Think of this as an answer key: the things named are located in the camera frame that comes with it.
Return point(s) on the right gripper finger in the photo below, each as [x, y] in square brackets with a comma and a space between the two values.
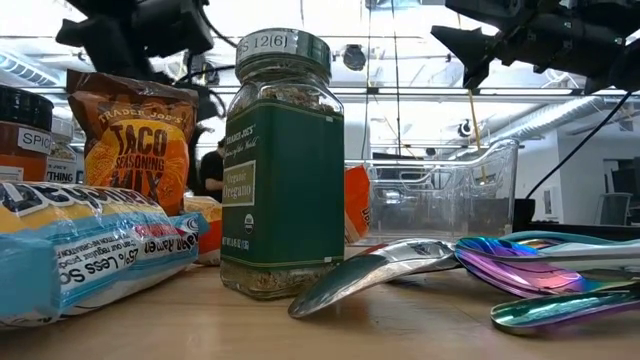
[470, 42]
[479, 72]

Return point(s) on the taco seasoning mix packet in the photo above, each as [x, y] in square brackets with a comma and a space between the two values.
[135, 145]

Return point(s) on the green label oregano jar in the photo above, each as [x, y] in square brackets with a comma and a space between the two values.
[285, 175]

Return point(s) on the clear plastic bin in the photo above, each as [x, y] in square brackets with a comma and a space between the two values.
[440, 210]

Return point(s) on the everything bagel seasoning jar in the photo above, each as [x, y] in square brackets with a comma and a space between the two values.
[61, 165]

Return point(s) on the orange ramen noodle package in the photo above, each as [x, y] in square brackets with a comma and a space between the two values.
[357, 200]

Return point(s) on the orange spice jar black lid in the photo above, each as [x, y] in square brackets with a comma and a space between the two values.
[22, 145]

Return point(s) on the blue ramen noodle package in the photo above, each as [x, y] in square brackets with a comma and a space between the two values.
[75, 250]

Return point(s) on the iridescent green spoon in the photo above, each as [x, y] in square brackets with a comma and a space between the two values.
[565, 310]

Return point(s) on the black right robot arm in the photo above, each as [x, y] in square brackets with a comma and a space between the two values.
[627, 65]

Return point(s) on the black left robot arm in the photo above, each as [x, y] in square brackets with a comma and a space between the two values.
[125, 30]

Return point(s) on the person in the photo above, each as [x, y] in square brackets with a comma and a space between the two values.
[212, 172]

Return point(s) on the grey office chair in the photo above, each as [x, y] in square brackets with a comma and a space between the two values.
[612, 207]

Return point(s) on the iridescent purple spoon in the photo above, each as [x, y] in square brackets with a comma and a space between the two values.
[525, 277]

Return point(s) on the silver ventilation duct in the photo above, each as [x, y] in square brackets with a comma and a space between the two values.
[550, 117]
[25, 70]

